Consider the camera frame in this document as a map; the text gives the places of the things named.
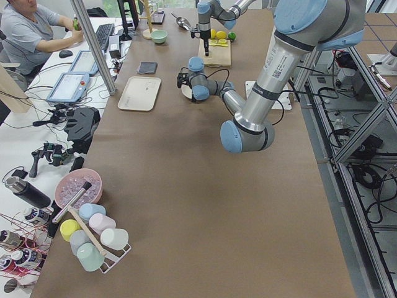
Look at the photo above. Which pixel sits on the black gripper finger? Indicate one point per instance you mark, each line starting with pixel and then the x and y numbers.
pixel 207 46
pixel 204 46

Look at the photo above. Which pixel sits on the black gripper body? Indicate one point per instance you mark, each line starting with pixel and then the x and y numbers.
pixel 204 35

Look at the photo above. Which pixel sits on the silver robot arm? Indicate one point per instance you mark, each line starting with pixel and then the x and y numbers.
pixel 300 27
pixel 213 9

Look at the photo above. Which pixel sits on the cream rabbit tray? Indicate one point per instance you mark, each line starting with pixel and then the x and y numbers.
pixel 139 94

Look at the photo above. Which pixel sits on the yellow plastic knife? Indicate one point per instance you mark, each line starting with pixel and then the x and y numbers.
pixel 219 45

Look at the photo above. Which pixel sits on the yellow lemon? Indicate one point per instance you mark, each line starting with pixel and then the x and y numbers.
pixel 213 34
pixel 221 34

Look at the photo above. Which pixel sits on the bamboo cutting board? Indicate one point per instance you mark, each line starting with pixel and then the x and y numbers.
pixel 219 56

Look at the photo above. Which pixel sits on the steel scoop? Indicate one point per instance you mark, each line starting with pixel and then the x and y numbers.
pixel 182 22

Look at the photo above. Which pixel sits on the green lime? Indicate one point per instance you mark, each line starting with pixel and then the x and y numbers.
pixel 232 36

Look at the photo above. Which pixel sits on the mint green bowl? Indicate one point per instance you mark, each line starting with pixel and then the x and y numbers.
pixel 159 36

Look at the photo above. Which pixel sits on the cream round plate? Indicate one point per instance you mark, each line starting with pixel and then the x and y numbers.
pixel 186 91

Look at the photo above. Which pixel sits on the wooden cup tree stand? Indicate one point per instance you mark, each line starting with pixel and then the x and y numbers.
pixel 145 16

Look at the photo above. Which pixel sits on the folded grey cloth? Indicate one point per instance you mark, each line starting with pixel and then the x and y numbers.
pixel 147 68

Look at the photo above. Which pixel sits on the black monitor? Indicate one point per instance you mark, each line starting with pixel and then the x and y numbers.
pixel 130 19

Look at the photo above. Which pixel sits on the black keyboard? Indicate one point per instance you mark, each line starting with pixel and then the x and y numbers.
pixel 103 32

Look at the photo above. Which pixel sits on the blue teach pendant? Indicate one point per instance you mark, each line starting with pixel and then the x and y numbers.
pixel 84 62
pixel 69 88

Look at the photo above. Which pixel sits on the black computer mouse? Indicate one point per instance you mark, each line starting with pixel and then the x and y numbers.
pixel 65 53

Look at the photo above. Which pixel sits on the black plastic cover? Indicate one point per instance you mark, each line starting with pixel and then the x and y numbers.
pixel 81 124

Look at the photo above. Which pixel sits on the seated person grey shirt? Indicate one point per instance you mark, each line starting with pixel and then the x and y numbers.
pixel 29 41

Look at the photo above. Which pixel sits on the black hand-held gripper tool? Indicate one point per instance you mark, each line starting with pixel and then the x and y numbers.
pixel 54 153

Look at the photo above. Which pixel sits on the pink ice bowl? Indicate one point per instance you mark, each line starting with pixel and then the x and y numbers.
pixel 73 182

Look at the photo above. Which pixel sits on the blue plastic cup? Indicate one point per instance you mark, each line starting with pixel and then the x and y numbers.
pixel 87 210

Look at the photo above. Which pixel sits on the pink plastic cup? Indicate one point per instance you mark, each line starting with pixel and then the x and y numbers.
pixel 100 222

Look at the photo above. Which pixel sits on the white plastic cup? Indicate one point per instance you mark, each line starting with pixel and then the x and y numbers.
pixel 114 238

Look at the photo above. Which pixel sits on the yellow plastic cup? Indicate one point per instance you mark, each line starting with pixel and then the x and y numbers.
pixel 68 227

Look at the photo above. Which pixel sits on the black thermos bottle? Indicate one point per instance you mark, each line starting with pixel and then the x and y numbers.
pixel 27 192

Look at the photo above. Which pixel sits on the grey plastic cup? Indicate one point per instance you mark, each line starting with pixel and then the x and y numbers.
pixel 77 239

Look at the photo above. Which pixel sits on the white cup rack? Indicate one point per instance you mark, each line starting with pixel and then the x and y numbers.
pixel 112 257

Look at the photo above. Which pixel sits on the mint plastic cup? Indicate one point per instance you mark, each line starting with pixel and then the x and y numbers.
pixel 89 257

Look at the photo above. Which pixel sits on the aluminium frame post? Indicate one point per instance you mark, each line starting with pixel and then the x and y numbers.
pixel 90 36

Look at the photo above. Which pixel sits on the steel ice tongs handle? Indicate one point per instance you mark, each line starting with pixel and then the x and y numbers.
pixel 86 186

